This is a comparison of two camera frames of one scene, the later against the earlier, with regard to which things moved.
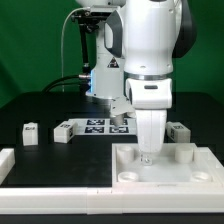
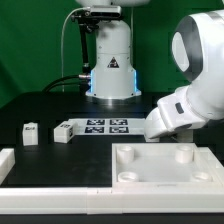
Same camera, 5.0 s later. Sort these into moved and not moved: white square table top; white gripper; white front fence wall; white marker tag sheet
Moved: white gripper
Not moved: white front fence wall; white square table top; white marker tag sheet
